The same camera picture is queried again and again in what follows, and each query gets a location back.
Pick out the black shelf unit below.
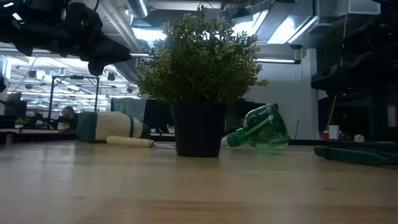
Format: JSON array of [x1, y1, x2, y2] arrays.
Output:
[[317, 91, 398, 144]]

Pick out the beige and green gardening bag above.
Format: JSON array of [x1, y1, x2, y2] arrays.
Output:
[[76, 111, 150, 143]]

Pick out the grey hanging cloth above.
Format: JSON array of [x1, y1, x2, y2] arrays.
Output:
[[111, 98, 147, 123]]

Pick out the black aluminium table frame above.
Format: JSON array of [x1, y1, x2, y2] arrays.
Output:
[[0, 133, 398, 147]]

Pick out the green transparent spray bottle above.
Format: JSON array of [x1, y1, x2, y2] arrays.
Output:
[[220, 103, 290, 152]]

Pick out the artificial green plant black pot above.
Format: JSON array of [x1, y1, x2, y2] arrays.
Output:
[[136, 6, 269, 158]]

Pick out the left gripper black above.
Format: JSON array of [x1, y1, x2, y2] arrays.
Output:
[[30, 0, 132, 77]]

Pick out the black monitor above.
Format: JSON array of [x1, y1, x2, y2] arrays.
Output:
[[6, 92, 28, 119]]

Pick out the fluorescent light tube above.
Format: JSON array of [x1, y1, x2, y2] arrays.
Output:
[[254, 57, 302, 65]]

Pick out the silver ventilation duct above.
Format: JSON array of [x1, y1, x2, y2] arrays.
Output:
[[126, 0, 150, 19]]

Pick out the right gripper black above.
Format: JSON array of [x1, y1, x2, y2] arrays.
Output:
[[310, 15, 398, 96]]

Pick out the small wooden stick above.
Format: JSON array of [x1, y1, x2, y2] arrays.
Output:
[[105, 136, 177, 149]]

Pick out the black metal stand frame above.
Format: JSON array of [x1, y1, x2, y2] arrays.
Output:
[[47, 75, 100, 129]]

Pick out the yellow hanging cord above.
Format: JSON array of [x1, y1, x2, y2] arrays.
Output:
[[325, 14, 346, 131]]

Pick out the person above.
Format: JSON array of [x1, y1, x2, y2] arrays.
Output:
[[61, 105, 78, 131]]

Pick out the white cup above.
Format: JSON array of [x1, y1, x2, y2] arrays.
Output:
[[328, 124, 340, 140]]

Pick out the green-handled pruning shears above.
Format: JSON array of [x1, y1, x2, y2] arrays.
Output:
[[313, 145, 398, 167]]

